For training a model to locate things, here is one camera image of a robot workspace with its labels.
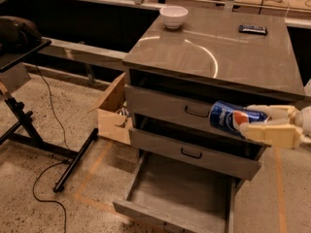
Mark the cardboard box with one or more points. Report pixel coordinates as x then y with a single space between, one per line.
113 122

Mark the wooden background table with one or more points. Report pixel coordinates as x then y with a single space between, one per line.
288 8

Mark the grey drawer cabinet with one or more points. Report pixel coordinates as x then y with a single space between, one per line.
208 59

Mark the black metal stand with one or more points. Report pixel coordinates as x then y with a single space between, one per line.
23 131

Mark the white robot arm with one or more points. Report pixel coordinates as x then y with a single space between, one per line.
302 121

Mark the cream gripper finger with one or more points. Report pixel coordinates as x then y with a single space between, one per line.
286 136
276 111

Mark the grey top drawer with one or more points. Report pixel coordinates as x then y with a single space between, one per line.
177 117

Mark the blue pepsi can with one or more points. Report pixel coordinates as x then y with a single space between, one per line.
228 117

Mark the grey metal rail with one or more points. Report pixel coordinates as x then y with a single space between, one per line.
105 58

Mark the white bowl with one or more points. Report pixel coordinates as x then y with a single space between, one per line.
173 16

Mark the grey middle drawer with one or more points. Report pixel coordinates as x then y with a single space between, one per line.
218 161

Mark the dark bag on stand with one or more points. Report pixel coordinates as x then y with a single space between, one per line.
18 34

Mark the grey open bottom drawer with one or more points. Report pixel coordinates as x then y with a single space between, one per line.
177 197

